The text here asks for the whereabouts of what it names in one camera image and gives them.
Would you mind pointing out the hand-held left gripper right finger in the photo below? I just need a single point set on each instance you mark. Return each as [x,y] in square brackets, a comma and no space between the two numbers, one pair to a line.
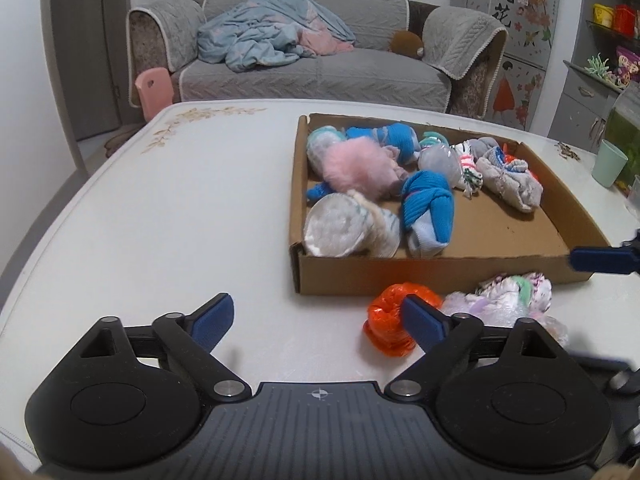
[425,322]

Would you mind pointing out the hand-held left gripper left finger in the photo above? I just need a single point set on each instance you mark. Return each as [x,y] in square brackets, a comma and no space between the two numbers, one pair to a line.
[215,320]

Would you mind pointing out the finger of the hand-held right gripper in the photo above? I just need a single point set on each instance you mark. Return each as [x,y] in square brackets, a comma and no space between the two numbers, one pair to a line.
[622,377]
[600,259]

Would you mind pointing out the white purple green sock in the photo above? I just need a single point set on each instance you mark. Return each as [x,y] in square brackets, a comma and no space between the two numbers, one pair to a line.
[520,287]

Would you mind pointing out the cardboard box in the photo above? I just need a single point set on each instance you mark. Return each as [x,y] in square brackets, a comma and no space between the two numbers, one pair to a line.
[500,232]

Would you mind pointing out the blue knotted sock bundle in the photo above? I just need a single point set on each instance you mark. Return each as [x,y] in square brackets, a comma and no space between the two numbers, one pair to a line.
[430,210]

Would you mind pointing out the grey sock with blue stripes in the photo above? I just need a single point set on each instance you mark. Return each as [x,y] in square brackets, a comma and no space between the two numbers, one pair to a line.
[510,185]

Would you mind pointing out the white fuzzy sock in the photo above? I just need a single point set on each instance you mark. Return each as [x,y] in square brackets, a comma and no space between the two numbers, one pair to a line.
[335,225]

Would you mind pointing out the small orange sock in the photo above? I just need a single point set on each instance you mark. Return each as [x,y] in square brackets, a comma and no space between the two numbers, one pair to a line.
[508,152]

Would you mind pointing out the clear plastic bagged sock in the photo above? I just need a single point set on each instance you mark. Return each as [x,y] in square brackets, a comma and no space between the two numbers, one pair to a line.
[440,165]

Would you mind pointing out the white striped sock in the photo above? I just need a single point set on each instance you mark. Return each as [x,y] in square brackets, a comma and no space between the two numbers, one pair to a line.
[467,170]

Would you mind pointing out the grey blue fuzzy sock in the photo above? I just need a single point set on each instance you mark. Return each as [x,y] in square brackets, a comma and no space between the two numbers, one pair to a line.
[482,146]

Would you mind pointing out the small blue sock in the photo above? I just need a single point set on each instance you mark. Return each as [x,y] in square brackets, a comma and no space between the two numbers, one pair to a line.
[319,192]

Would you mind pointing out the pink fuzzy sock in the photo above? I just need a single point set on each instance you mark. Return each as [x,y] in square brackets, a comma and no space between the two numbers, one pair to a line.
[360,167]

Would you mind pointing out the blue and white sock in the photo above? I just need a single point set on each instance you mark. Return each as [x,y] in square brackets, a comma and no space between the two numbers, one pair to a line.
[390,140]

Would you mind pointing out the pale fuzzy sock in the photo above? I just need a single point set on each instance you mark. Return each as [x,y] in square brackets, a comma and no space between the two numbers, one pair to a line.
[322,147]

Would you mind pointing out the pale green cup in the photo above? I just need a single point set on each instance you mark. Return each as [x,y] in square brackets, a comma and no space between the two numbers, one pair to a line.
[609,165]

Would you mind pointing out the pile of seed shells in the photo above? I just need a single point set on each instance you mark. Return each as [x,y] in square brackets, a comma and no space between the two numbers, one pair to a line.
[567,151]

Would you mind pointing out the grey cabinet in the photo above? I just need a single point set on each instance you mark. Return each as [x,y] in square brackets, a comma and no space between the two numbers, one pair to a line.
[575,105]

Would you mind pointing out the green plant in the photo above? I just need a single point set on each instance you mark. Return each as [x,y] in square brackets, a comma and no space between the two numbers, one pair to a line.
[600,66]

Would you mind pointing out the colourful snack packet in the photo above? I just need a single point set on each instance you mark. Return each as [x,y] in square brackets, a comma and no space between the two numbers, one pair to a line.
[627,66]

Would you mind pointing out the brown floor mat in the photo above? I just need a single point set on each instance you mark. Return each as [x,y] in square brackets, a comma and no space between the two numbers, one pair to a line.
[120,140]

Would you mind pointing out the fridge with flower stickers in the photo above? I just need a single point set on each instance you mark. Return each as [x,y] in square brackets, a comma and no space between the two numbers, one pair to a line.
[515,45]

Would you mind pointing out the pink plastic stool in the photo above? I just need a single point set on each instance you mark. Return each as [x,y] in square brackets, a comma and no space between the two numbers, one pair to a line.
[152,92]

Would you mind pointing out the red container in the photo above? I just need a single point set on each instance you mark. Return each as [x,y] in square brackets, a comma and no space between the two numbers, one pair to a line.
[625,19]

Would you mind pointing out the yellow container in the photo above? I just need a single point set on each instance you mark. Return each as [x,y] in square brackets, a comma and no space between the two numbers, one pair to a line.
[603,16]

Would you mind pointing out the grey quilted armrest cover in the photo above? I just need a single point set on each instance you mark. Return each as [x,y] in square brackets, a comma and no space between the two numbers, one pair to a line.
[462,40]
[160,35]

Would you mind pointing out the grey sofa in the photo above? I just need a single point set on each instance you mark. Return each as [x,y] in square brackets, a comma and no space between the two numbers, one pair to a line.
[350,75]

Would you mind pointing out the brown plush toy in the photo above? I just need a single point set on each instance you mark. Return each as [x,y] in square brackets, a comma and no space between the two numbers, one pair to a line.
[406,44]

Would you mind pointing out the light blue blanket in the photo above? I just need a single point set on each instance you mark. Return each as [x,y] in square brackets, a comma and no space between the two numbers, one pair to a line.
[250,35]

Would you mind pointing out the pink cloth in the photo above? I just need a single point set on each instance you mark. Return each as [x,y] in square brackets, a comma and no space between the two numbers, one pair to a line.
[325,42]

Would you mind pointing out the grey door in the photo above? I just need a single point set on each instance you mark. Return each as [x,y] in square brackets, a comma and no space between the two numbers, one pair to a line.
[85,50]

